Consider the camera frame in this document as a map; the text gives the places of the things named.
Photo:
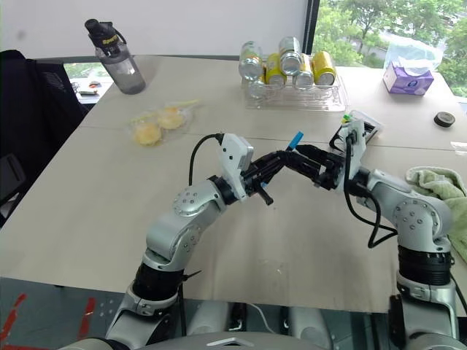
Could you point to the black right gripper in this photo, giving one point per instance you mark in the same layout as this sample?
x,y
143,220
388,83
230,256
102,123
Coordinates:
x,y
331,173

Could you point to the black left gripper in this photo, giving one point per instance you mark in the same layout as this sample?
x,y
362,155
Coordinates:
x,y
255,178

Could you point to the blue pen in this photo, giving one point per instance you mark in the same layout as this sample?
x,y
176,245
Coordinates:
x,y
295,139

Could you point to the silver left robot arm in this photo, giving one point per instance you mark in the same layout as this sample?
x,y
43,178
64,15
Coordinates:
x,y
175,233

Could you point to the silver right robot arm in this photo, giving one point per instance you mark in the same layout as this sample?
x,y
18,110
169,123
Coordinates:
x,y
419,215

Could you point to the clear plastic can tray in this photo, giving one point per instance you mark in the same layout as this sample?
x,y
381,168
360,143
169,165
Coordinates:
x,y
310,102

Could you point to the silver green drink can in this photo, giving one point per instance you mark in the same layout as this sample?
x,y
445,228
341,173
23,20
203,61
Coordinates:
x,y
304,77
251,60
290,54

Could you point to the yellow drink can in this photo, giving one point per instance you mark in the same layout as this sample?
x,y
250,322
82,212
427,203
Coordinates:
x,y
275,69
324,67

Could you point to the yellow round pastry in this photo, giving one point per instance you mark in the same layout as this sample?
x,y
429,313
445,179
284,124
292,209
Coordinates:
x,y
147,134
170,118

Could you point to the clear plastic pastry bag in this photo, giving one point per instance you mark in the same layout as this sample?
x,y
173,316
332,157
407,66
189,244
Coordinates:
x,y
164,124

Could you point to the purple tissue box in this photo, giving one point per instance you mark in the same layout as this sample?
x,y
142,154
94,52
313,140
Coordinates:
x,y
406,80

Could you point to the light green towel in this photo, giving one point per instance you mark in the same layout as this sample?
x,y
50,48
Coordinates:
x,y
445,182

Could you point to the black round tape roll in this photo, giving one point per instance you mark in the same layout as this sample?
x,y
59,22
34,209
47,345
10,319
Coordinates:
x,y
444,118

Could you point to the silver rounded robot leg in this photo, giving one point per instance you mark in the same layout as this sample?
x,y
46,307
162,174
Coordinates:
x,y
310,324
209,321

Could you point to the grey sports water bottle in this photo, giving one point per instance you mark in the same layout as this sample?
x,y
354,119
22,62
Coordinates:
x,y
124,69

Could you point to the silver robot torso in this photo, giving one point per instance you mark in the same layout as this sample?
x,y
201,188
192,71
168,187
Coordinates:
x,y
233,343

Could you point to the black office chair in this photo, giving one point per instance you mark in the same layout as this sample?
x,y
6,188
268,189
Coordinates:
x,y
33,120

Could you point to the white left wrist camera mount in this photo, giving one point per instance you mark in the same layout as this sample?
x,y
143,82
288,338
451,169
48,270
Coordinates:
x,y
231,160

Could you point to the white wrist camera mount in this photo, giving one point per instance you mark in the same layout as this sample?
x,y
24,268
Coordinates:
x,y
231,160
355,146

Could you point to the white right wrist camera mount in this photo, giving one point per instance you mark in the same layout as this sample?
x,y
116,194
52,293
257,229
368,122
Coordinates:
x,y
355,146

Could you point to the black window frame post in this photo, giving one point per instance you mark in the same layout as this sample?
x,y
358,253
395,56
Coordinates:
x,y
312,25

